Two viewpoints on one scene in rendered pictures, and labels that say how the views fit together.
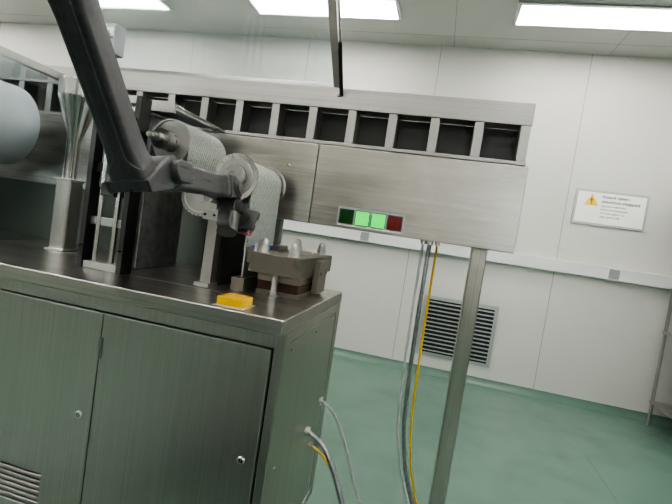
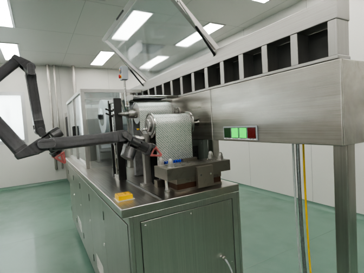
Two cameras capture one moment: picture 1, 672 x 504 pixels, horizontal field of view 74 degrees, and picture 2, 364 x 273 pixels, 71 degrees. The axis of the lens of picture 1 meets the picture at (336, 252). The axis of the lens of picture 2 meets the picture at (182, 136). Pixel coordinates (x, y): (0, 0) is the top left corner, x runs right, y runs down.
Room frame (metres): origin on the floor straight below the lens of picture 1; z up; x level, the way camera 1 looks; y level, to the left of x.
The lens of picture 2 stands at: (0.55, -0.88, 1.25)
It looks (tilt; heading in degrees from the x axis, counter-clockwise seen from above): 3 degrees down; 48
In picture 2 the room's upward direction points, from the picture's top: 3 degrees counter-clockwise
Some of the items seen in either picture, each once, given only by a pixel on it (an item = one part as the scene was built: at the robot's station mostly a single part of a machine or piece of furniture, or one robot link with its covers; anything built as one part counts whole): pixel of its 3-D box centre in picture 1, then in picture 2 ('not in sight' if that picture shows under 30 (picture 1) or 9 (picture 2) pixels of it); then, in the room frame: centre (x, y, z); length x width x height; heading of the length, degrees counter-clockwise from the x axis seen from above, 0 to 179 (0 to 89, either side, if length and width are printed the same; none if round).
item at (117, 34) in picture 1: (109, 39); (122, 73); (1.57, 0.88, 1.66); 0.07 x 0.07 x 0.10; 76
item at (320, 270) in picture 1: (320, 276); (205, 176); (1.53, 0.04, 0.96); 0.10 x 0.03 x 0.11; 167
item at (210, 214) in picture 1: (211, 237); (144, 159); (1.39, 0.39, 1.05); 0.06 x 0.05 x 0.31; 167
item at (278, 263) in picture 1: (295, 262); (193, 167); (1.54, 0.13, 1.00); 0.40 x 0.16 x 0.06; 167
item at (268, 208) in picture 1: (262, 224); (175, 147); (1.52, 0.26, 1.11); 0.23 x 0.01 x 0.18; 167
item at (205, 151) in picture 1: (213, 203); (160, 138); (1.56, 0.45, 1.16); 0.39 x 0.23 x 0.51; 77
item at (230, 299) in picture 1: (235, 300); (123, 196); (1.16, 0.24, 0.91); 0.07 x 0.07 x 0.02; 77
